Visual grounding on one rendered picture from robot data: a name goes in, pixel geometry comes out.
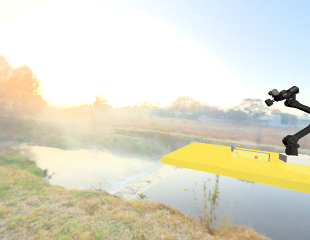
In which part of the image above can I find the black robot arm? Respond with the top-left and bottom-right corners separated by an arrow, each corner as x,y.
268,86 -> 310,156

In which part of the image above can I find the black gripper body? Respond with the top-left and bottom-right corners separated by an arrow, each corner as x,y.
264,89 -> 286,106

